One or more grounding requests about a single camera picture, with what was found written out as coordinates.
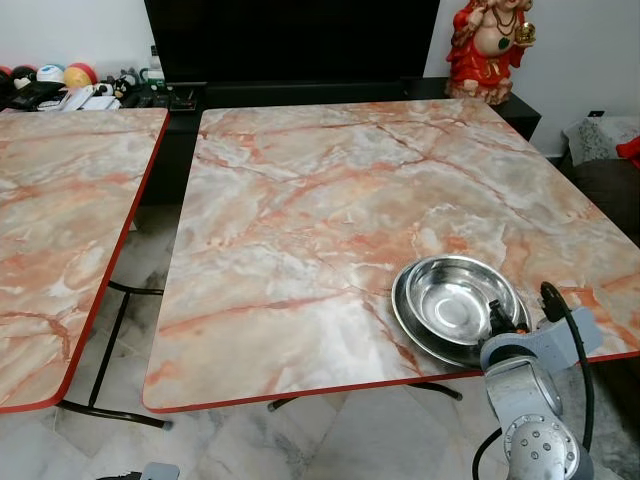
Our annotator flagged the black set-top box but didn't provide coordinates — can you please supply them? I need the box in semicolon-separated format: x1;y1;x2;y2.
130;84;203;112

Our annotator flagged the red cloth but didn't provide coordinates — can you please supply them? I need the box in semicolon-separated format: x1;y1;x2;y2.
616;135;640;172

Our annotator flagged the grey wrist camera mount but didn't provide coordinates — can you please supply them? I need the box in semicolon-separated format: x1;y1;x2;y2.
140;462;182;480
479;304;605;373

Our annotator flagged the large black television screen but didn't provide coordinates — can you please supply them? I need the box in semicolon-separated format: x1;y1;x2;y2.
143;0;442;85

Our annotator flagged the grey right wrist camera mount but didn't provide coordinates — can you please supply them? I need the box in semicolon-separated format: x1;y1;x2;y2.
479;304;605;373

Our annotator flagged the white lace cloth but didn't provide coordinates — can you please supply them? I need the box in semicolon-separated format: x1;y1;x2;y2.
562;115;640;167

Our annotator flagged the small clear bottle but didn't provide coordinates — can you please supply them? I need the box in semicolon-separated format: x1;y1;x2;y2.
145;45;167;87

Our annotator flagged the blue and white ball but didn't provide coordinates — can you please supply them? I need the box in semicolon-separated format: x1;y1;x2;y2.
37;63;67;87

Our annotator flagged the stainless steel plate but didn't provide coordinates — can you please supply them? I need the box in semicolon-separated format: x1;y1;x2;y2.
390;254;532;369

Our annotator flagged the orange and yellow ball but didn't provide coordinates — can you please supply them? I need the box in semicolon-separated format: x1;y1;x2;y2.
64;62;99;90

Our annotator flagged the dark brown sofa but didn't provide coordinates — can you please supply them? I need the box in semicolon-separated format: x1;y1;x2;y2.
568;155;640;247

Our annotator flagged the black and red toy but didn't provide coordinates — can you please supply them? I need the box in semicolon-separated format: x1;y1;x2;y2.
0;64;40;88

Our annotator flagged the white papers stack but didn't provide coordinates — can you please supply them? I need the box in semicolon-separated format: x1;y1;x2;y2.
60;85;123;112

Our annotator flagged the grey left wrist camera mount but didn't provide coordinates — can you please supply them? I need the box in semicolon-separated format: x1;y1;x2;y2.
140;462;182;480

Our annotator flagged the red laughing Buddha statue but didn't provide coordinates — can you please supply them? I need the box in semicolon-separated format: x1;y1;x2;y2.
445;0;537;107

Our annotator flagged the black metal table leg frame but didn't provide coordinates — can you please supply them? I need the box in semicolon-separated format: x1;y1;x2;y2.
57;282;172;430
267;380;464;414

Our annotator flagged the stainless steel bowl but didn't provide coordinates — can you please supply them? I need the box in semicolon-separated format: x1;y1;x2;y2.
405;258;522;347

